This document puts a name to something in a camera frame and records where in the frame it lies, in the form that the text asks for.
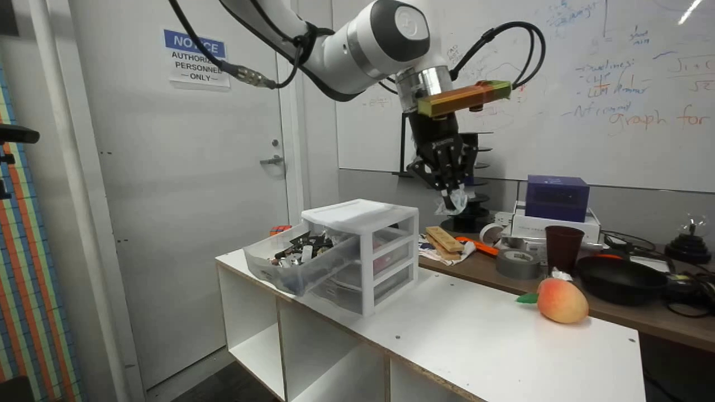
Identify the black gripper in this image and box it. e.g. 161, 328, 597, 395
407, 114, 478, 189

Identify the transparent small package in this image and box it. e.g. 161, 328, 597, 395
444, 189, 469, 215

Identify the clear top drawer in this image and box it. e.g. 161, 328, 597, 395
244, 227, 359, 296

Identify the white franka robot arm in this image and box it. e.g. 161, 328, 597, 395
168, 0, 546, 190

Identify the white plastic drawer unit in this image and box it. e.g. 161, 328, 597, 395
302, 199, 419, 316

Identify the wooden brush block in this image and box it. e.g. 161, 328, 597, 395
428, 227, 462, 255

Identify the white box under purple box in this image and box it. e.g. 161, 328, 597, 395
510, 202, 601, 247

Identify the dark red cup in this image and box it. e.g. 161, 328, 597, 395
546, 227, 583, 272

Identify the toy mango fruit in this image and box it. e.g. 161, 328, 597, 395
536, 280, 587, 324

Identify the white shelf cabinet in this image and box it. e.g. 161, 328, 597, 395
216, 251, 645, 402

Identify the black frying pan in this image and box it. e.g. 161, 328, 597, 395
576, 257, 695, 307

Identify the black desk bell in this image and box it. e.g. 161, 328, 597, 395
667, 219, 710, 265

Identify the notice door sign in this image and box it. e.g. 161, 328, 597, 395
164, 30, 230, 90

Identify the grey duct tape roll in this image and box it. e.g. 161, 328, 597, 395
496, 251, 540, 280

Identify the door lever handle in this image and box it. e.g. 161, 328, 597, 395
259, 142, 287, 179

